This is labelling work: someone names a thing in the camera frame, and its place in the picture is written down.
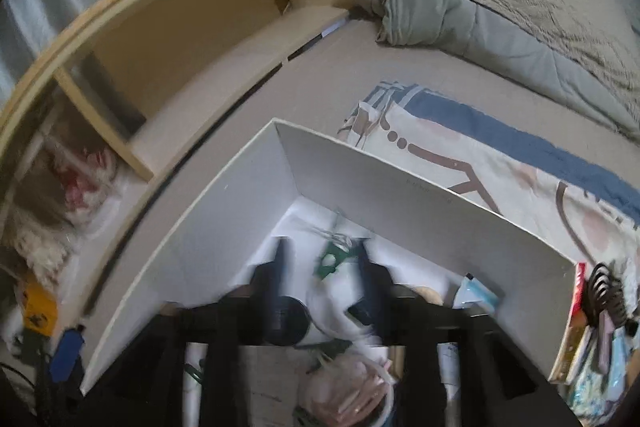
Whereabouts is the doll in white dress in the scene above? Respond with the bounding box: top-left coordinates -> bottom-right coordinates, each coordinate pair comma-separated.
1,198 -> 74,293

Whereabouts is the white shoe box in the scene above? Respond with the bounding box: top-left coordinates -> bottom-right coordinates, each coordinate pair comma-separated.
84,120 -> 575,388

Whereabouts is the black claw hair clip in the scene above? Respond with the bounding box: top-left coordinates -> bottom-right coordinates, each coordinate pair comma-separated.
582,263 -> 639,337

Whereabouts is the doll in red dress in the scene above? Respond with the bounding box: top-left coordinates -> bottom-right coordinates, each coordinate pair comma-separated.
49,146 -> 118,227

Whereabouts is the patterned cartoon blanket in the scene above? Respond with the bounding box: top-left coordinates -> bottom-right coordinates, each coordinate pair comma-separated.
337,81 -> 639,265

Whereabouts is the wooden bedside shelf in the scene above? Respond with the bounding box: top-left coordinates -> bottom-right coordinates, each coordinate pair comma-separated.
1,0 -> 350,181

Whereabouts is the grey quilted duvet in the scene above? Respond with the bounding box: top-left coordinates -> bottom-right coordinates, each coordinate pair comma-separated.
354,0 -> 639,141

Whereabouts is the pink cable bundle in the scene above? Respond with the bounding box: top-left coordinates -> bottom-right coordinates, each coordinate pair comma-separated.
304,353 -> 396,427

